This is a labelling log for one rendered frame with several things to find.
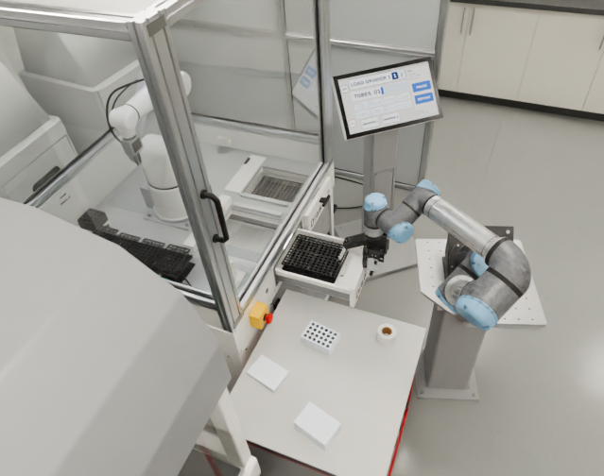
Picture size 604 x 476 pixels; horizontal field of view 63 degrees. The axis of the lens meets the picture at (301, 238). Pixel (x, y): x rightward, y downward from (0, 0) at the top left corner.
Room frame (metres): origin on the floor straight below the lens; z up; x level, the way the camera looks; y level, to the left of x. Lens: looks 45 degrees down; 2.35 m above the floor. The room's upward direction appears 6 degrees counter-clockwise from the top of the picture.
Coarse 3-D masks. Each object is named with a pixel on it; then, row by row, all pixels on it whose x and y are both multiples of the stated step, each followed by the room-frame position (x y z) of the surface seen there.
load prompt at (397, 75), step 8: (392, 72) 2.27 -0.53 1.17; (400, 72) 2.27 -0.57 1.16; (352, 80) 2.22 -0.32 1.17; (360, 80) 2.23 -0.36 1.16; (368, 80) 2.23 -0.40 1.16; (376, 80) 2.24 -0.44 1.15; (384, 80) 2.24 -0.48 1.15; (392, 80) 2.24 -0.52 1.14; (352, 88) 2.20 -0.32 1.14; (360, 88) 2.20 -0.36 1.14
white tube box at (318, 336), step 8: (312, 320) 1.10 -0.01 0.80; (312, 328) 1.07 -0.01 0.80; (320, 328) 1.07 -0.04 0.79; (328, 328) 1.06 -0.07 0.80; (304, 336) 1.04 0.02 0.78; (312, 336) 1.03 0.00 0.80; (320, 336) 1.03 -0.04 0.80; (328, 336) 1.03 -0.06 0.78; (336, 336) 1.02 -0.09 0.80; (312, 344) 1.00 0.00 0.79; (320, 344) 0.99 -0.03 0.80; (328, 344) 0.99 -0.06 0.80; (336, 344) 1.00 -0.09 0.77; (328, 352) 0.97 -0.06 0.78
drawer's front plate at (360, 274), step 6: (360, 264) 1.24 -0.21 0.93; (360, 270) 1.21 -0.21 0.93; (360, 276) 1.19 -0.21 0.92; (366, 276) 1.26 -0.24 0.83; (354, 282) 1.16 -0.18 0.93; (360, 282) 1.20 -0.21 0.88; (354, 288) 1.13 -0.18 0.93; (360, 288) 1.20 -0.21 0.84; (354, 294) 1.13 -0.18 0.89; (354, 300) 1.13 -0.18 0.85
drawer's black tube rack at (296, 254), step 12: (300, 240) 1.43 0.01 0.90; (312, 240) 1.43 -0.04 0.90; (324, 240) 1.42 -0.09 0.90; (288, 252) 1.37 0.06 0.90; (300, 252) 1.39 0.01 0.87; (312, 252) 1.36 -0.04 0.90; (324, 252) 1.38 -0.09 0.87; (336, 252) 1.34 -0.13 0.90; (348, 252) 1.37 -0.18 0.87; (288, 264) 1.33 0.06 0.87; (300, 264) 1.30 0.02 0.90; (312, 264) 1.32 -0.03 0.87; (324, 264) 1.29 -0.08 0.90; (312, 276) 1.26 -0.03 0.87; (324, 276) 1.26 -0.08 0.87; (336, 276) 1.25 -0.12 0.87
